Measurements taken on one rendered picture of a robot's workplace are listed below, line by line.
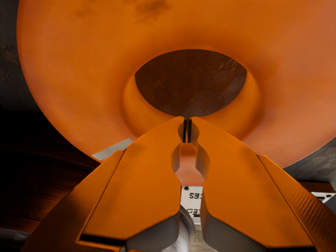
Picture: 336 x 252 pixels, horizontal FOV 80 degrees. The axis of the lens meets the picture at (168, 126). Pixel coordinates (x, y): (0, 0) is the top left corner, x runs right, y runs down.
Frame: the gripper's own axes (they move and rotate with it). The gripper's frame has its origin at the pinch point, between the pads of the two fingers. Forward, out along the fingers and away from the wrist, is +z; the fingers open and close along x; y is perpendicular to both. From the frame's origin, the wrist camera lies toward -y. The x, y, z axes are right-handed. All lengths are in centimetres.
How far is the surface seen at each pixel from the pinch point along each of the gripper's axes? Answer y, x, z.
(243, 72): -1.7, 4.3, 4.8
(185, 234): 21.7, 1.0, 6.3
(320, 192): 21.0, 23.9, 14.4
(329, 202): 581, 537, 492
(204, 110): 2.0, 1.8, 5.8
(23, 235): 8.7, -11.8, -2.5
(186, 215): 18.4, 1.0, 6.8
